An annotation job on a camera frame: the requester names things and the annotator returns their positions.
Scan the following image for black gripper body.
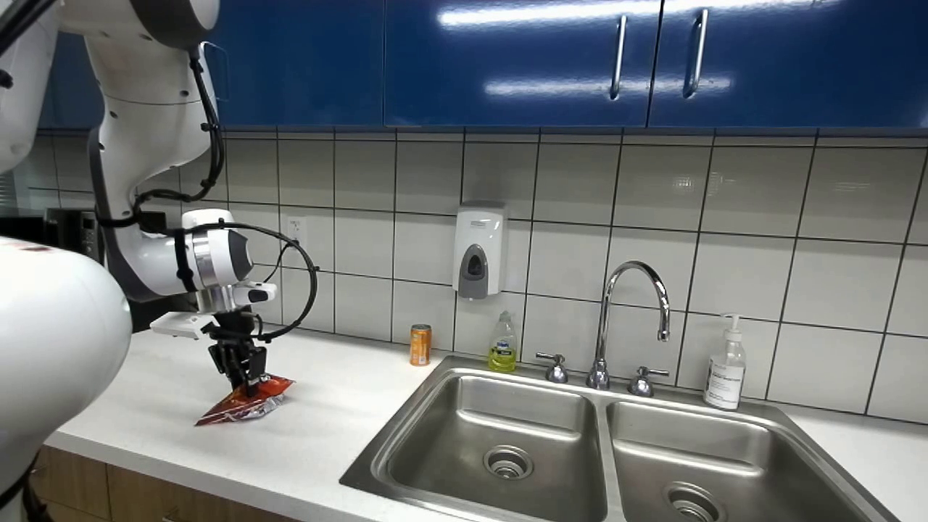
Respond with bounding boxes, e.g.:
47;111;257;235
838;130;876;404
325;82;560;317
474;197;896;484
202;307;261;357

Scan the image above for red Doritos chip packet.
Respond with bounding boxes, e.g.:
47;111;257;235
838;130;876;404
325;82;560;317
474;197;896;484
200;375;293;426

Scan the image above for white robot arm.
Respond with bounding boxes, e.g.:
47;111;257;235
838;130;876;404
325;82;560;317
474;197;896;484
0;0;248;522

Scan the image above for stainless steel double sink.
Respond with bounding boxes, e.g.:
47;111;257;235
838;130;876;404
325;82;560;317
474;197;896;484
343;361;898;522

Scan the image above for orange soda can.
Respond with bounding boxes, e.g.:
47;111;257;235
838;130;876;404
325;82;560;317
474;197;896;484
408;326;431;367

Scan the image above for wooden lower cabinet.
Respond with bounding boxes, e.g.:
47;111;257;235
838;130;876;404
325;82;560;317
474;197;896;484
31;448;289;522

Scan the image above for blue upper cabinets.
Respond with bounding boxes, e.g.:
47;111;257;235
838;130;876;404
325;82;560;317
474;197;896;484
38;0;928;136

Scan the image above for chrome gooseneck faucet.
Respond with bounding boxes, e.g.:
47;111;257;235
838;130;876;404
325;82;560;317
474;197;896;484
586;261;673;388

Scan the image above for clear pump sanitizer bottle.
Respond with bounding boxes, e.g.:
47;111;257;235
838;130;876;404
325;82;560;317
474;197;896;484
704;317;744;410

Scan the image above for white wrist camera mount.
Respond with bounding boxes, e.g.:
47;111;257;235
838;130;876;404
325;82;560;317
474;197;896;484
150;281;279;341

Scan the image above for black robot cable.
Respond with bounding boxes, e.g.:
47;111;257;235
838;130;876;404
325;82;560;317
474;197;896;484
86;40;321;342

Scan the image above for white wall soap dispenser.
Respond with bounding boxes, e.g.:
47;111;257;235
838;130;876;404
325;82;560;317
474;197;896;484
453;210;503;300

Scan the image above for chrome left tap handle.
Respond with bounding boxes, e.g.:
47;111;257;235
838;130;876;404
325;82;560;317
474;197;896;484
535;354;569;384

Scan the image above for chrome tap handle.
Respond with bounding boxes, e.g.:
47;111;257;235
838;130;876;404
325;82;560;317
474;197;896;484
627;367;670;399
535;354;569;384

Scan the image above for chrome right tap handle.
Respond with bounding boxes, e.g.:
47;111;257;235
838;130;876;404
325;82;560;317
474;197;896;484
627;367;670;399

